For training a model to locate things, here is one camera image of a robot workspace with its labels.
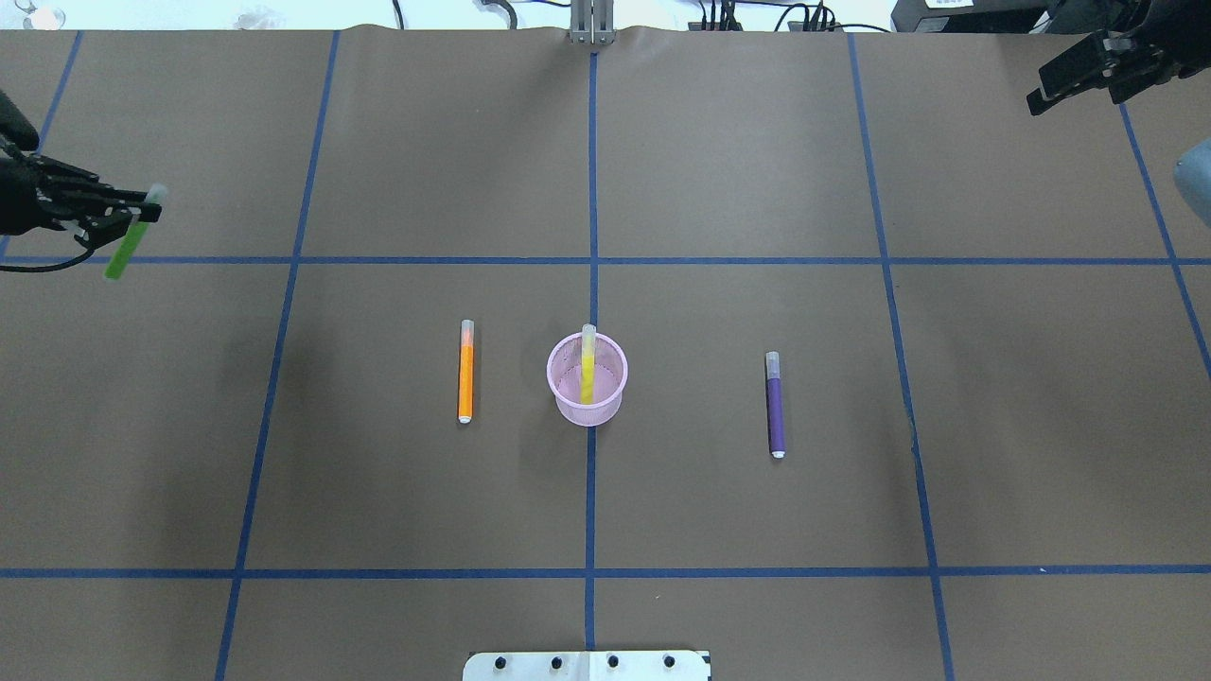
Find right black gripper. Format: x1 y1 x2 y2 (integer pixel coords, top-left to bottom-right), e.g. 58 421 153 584
1027 1 1210 116

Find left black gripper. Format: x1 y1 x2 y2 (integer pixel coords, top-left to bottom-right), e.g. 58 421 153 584
1 142 163 248

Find green marker pen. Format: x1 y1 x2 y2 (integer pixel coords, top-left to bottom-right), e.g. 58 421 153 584
103 183 170 284

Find yellow marker pen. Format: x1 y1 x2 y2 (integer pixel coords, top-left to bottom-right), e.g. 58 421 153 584
579 324 597 406

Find orange marker pen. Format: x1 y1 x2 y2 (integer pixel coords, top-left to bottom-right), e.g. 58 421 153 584
457 319 475 424

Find purple marker pen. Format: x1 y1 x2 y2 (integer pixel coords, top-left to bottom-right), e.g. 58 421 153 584
764 351 786 460

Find pink mesh pen holder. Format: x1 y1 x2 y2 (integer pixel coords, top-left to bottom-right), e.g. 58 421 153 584
545 332 630 428

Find black box device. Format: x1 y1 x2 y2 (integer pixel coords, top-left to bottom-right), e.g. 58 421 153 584
890 1 1048 34

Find aluminium frame post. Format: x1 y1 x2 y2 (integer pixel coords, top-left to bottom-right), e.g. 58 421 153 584
567 0 616 46

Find white column base plate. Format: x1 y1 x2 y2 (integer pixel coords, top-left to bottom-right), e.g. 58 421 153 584
463 649 713 680

